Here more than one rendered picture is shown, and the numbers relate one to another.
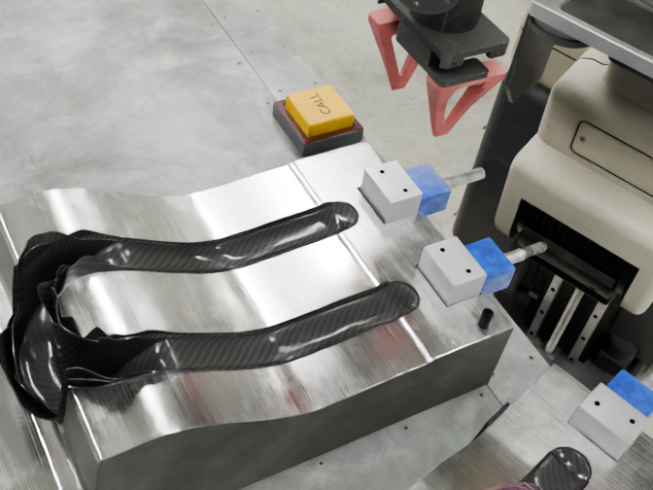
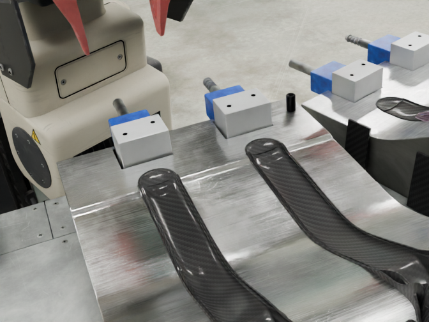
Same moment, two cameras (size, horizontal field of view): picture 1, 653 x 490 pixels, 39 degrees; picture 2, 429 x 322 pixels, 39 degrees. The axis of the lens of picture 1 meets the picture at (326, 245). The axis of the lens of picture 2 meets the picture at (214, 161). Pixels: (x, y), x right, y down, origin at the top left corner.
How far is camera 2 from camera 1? 0.64 m
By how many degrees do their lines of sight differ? 53
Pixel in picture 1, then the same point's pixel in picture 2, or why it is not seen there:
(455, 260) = (240, 100)
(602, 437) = (371, 82)
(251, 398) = (413, 227)
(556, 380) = (317, 104)
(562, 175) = (80, 112)
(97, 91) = not seen: outside the picture
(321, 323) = (291, 200)
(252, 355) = (343, 242)
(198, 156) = not seen: outside the picture
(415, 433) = not seen: hidden behind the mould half
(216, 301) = (282, 263)
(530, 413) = (350, 116)
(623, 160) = (94, 67)
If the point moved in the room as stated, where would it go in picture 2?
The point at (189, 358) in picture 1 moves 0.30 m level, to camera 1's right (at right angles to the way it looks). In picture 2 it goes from (387, 260) to (400, 66)
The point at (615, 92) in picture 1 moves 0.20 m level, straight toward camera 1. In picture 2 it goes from (47, 38) to (159, 62)
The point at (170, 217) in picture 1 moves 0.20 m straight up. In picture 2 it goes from (145, 310) to (83, 48)
